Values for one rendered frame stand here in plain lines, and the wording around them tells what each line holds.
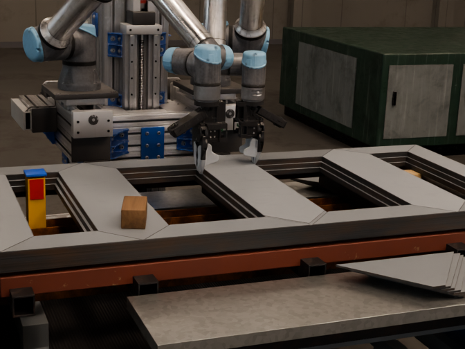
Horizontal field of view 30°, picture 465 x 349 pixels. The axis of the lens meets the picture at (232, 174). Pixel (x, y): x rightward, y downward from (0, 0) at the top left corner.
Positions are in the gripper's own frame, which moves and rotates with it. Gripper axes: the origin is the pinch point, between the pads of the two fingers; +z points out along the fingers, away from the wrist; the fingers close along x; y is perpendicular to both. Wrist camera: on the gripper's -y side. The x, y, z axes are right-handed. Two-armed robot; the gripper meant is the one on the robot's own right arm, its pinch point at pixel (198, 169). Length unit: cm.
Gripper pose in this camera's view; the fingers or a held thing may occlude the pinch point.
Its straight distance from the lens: 248.1
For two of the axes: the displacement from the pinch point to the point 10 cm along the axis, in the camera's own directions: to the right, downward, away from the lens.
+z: -0.3, 9.7, 2.6
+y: 9.3, -0.7, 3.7
